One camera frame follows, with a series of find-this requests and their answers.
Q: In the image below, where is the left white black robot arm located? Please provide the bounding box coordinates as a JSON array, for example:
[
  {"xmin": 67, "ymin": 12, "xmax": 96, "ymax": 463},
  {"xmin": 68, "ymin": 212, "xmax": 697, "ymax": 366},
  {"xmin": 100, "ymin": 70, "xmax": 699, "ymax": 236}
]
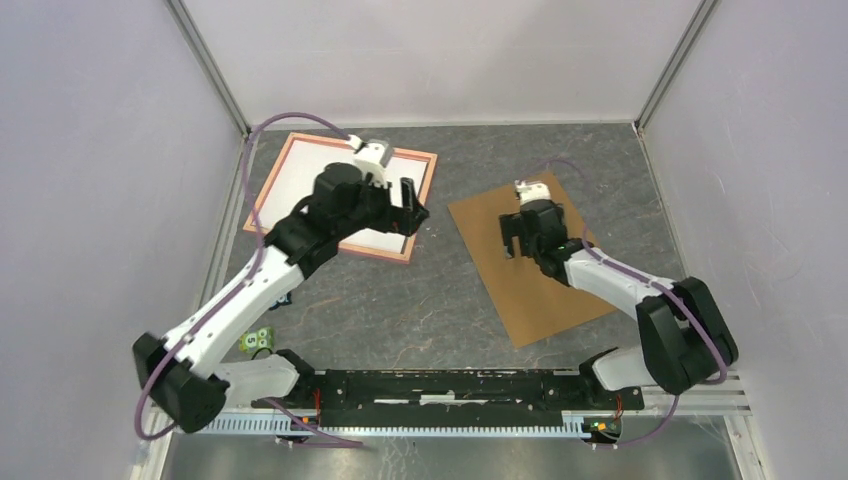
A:
[{"xmin": 132, "ymin": 163, "xmax": 429, "ymax": 440}]

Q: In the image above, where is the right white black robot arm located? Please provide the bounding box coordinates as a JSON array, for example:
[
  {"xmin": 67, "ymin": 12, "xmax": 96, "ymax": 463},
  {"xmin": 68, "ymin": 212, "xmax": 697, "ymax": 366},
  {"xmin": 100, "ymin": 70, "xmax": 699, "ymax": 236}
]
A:
[{"xmin": 499, "ymin": 200, "xmax": 738, "ymax": 408}]

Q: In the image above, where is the purple cable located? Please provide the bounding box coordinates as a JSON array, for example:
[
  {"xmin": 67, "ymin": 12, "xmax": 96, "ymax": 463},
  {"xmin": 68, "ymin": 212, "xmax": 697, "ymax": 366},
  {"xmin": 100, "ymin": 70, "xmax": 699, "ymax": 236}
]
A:
[
  {"xmin": 516, "ymin": 158, "xmax": 730, "ymax": 452},
  {"xmin": 134, "ymin": 112, "xmax": 366, "ymax": 450}
]

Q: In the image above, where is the blue owl sticker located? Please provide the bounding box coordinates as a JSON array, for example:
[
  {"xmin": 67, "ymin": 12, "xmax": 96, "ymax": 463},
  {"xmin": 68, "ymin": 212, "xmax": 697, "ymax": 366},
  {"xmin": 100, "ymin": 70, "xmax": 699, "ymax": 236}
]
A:
[{"xmin": 269, "ymin": 292, "xmax": 292, "ymax": 310}]

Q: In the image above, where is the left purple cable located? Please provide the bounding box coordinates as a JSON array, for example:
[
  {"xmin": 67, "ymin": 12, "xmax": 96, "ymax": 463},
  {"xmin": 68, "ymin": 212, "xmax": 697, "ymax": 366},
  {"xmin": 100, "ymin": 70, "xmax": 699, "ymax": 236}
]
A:
[{"xmin": 134, "ymin": 112, "xmax": 366, "ymax": 450}]

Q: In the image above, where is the brown cardboard backing board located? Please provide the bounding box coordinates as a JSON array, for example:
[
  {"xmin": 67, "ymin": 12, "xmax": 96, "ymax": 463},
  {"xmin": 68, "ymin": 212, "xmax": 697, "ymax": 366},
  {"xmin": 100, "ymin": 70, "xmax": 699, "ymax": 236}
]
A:
[{"xmin": 448, "ymin": 184, "xmax": 616, "ymax": 348}]

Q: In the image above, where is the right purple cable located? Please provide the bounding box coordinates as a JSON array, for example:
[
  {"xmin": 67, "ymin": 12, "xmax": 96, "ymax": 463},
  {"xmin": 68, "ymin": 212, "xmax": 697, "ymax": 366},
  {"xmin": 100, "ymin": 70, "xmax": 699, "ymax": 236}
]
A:
[{"xmin": 516, "ymin": 158, "xmax": 730, "ymax": 452}]

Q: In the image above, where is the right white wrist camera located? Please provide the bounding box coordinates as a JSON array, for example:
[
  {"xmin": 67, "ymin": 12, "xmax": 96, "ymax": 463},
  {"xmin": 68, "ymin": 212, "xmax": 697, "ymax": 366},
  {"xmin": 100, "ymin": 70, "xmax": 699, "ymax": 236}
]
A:
[{"xmin": 514, "ymin": 181, "xmax": 551, "ymax": 206}]

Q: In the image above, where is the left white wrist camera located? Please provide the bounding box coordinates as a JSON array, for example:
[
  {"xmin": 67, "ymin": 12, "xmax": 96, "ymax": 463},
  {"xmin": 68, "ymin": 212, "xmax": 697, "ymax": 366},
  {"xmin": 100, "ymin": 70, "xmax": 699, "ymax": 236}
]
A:
[{"xmin": 345, "ymin": 135, "xmax": 394, "ymax": 189}]

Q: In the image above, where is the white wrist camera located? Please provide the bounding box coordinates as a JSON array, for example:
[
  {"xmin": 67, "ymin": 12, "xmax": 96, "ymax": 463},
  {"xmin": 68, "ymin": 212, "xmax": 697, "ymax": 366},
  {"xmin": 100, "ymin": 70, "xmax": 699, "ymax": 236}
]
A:
[
  {"xmin": 514, "ymin": 181, "xmax": 551, "ymax": 206},
  {"xmin": 345, "ymin": 135, "xmax": 394, "ymax": 189}
]

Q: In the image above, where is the mountain landscape photo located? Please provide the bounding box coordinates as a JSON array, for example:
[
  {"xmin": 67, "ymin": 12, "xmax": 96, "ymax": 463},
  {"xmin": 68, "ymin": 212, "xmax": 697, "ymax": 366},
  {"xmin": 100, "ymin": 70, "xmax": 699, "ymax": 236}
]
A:
[{"xmin": 254, "ymin": 139, "xmax": 432, "ymax": 256}]

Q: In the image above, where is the orange picture frame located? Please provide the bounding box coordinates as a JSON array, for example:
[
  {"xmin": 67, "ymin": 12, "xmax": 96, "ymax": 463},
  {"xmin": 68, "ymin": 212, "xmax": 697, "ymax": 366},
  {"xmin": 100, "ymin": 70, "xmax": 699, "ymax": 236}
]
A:
[{"xmin": 243, "ymin": 131, "xmax": 439, "ymax": 266}]

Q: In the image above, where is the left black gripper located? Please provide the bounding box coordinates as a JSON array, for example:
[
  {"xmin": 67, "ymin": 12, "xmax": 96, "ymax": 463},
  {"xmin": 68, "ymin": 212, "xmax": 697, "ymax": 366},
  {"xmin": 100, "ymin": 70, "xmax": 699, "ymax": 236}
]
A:
[{"xmin": 336, "ymin": 173, "xmax": 430, "ymax": 240}]

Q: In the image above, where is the green owl sticker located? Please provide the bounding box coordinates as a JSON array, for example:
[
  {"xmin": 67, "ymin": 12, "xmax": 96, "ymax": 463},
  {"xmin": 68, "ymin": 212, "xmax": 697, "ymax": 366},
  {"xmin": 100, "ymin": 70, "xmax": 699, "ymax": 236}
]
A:
[{"xmin": 238, "ymin": 327, "xmax": 274, "ymax": 354}]

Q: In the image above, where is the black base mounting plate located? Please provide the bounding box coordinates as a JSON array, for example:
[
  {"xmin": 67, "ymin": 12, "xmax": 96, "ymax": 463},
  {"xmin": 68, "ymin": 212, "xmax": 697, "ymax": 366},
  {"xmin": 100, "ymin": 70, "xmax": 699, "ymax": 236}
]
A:
[{"xmin": 277, "ymin": 369, "xmax": 645, "ymax": 428}]

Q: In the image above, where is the white slotted cable duct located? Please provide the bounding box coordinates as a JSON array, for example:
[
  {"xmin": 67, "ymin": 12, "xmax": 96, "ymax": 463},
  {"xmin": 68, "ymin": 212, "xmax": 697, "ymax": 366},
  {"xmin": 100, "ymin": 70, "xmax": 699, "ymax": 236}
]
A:
[{"xmin": 198, "ymin": 412, "xmax": 591, "ymax": 440}]

